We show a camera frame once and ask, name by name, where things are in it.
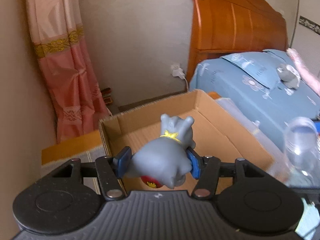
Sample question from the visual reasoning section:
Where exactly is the brown cardboard box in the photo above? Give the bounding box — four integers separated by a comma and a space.
99, 89, 276, 196

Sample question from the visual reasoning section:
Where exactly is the grey elephant toy figure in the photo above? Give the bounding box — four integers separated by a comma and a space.
125, 114, 196, 189

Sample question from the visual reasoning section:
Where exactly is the clear plastic cup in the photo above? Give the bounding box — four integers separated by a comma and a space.
284, 116, 319, 188

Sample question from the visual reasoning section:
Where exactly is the wooden bedside table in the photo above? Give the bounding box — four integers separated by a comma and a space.
41, 130, 102, 165

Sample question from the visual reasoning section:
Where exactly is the pink orange curtain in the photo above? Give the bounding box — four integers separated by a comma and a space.
26, 0, 110, 142

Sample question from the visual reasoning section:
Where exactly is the blue floral bed sheet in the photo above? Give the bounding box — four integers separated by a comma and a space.
189, 57, 319, 150

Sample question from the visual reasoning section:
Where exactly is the blue floral pillow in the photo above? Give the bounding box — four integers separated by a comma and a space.
221, 49, 320, 91

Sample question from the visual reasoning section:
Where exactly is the grey plush toy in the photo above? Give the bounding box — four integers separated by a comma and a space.
277, 64, 301, 89

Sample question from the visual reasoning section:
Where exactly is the orange wooden headboard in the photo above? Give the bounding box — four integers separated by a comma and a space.
186, 0, 289, 81

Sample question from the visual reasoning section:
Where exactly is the white wall plug charger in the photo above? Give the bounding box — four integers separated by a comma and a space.
170, 63, 189, 91

